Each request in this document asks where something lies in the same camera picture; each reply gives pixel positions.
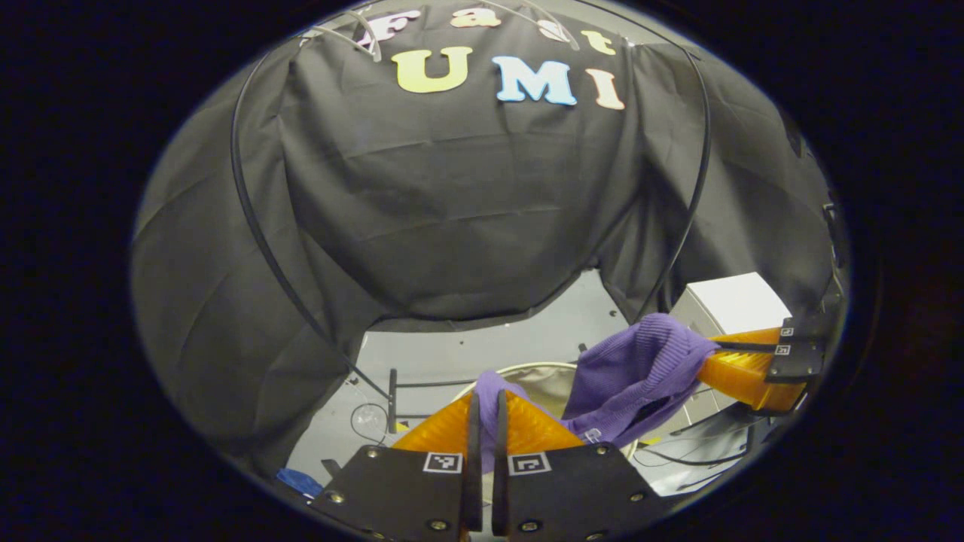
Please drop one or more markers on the white box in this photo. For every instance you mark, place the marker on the white box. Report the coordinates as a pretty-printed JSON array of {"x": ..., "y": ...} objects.
[{"x": 730, "y": 301}]

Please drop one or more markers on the black metal clothes rack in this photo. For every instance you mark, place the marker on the black metal clothes rack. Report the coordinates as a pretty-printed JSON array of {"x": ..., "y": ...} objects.
[{"x": 392, "y": 406}]

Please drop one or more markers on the purple ribbed knit garment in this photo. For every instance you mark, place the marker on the purple ribbed knit garment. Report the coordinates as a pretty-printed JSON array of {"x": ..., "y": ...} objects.
[{"x": 633, "y": 369}]

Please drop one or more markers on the blue object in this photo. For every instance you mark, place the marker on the blue object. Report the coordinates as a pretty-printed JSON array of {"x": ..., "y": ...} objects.
[{"x": 301, "y": 482}]

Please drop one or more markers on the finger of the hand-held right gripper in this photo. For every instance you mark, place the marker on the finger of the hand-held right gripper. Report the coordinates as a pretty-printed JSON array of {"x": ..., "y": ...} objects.
[
  {"x": 745, "y": 380},
  {"x": 753, "y": 336}
]

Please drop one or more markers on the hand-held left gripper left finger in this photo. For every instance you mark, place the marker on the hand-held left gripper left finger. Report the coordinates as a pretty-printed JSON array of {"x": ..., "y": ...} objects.
[{"x": 473, "y": 467}]

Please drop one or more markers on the white plastic clothes hanger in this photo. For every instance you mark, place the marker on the white plastic clothes hanger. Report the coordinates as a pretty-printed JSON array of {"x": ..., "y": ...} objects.
[
  {"x": 568, "y": 38},
  {"x": 373, "y": 45}
]

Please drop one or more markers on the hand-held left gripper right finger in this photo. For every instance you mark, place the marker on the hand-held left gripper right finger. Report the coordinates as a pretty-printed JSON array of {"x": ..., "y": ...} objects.
[{"x": 500, "y": 467}]

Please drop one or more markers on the black backdrop cloth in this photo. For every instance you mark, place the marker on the black backdrop cloth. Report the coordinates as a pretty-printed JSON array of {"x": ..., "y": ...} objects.
[{"x": 452, "y": 211}]

